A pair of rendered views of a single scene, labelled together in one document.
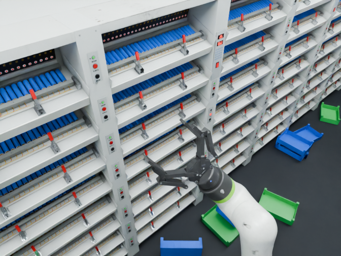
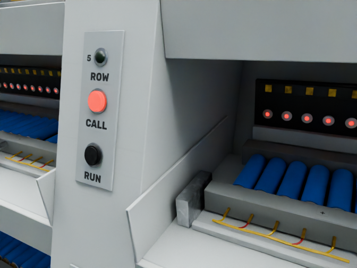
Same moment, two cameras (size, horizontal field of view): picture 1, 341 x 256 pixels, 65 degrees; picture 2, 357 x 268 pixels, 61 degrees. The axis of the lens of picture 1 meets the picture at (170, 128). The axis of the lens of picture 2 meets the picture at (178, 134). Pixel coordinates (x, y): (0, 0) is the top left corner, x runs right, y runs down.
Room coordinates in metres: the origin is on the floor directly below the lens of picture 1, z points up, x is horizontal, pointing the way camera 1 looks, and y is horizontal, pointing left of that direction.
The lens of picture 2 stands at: (1.31, -0.50, 1.03)
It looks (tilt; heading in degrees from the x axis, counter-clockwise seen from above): 6 degrees down; 69
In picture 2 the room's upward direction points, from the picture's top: 6 degrees clockwise
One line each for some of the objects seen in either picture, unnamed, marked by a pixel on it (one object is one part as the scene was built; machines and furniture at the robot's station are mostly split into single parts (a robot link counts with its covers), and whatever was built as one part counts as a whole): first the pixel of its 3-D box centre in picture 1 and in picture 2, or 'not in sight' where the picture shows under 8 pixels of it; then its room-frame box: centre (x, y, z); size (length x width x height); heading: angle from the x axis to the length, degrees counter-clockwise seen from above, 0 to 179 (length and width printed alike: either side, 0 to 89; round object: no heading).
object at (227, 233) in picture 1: (222, 223); not in sight; (1.11, -0.43, 0.04); 0.30 x 0.20 x 0.08; 41
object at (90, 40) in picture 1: (110, 175); not in sight; (0.95, 0.34, 0.87); 0.20 x 0.09 x 1.75; 41
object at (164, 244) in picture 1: (180, 249); not in sight; (0.88, -0.08, 0.10); 0.30 x 0.08 x 0.20; 90
